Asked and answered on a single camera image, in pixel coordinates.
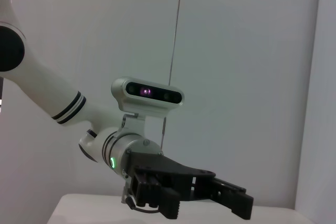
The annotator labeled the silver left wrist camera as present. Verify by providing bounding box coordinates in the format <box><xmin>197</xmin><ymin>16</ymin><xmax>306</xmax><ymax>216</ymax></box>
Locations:
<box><xmin>110</xmin><ymin>76</ymin><xmax>185</xmax><ymax>118</ymax></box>

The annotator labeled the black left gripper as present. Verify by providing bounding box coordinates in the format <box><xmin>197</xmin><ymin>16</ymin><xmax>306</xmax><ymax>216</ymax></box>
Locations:
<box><xmin>125</xmin><ymin>152</ymin><xmax>255</xmax><ymax>220</ymax></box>

